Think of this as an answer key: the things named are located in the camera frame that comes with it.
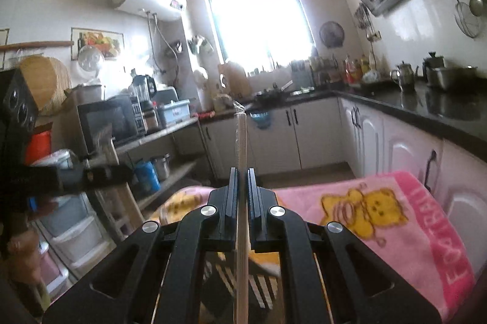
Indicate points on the blue plastic dish box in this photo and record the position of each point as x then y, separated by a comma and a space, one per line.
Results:
173, 112

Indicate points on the steel kettle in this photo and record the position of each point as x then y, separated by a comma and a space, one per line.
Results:
405, 76

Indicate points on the black kitchen countertop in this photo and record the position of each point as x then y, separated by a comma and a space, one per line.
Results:
437, 107

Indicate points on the metal kitchen shelf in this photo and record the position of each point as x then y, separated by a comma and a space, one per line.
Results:
167, 128

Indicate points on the white table fan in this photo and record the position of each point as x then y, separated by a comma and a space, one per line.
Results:
91, 59

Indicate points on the black perforated utensil holder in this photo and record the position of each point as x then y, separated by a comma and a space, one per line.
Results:
217, 305

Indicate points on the pastel plastic drawer tower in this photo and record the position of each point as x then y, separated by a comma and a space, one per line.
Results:
72, 229

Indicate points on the red plastic basin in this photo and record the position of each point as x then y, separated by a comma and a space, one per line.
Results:
38, 147

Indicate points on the group of condiment bottles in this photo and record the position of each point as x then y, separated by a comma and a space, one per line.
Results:
354, 71

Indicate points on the fruit wall picture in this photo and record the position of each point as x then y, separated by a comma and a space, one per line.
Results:
99, 40

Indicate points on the white lower kitchen cabinets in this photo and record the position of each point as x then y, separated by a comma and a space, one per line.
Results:
315, 133

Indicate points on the black microwave oven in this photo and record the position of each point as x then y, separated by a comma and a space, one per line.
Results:
106, 118

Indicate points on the blender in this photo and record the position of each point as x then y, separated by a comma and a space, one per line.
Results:
142, 90

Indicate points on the kitchen window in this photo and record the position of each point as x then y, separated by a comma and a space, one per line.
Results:
255, 15

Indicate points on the pink printed blanket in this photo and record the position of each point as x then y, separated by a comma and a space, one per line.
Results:
399, 251

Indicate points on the round bamboo basket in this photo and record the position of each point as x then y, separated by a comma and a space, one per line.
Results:
45, 80

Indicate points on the small steel pot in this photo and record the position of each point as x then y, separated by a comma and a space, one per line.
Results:
163, 166

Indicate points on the large steel cooking pot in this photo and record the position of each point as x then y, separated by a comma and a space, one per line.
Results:
449, 76

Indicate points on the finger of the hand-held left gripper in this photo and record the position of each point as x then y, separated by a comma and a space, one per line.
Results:
99, 177

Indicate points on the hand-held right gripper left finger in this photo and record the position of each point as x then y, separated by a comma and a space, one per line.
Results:
228, 202

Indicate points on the blue canister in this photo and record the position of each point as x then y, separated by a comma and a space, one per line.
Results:
148, 177

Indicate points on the wooden cutting board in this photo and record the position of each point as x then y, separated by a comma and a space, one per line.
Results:
236, 80

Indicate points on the blue hanging bag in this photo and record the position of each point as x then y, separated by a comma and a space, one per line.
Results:
260, 119

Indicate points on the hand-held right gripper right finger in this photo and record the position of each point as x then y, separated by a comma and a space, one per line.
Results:
262, 209

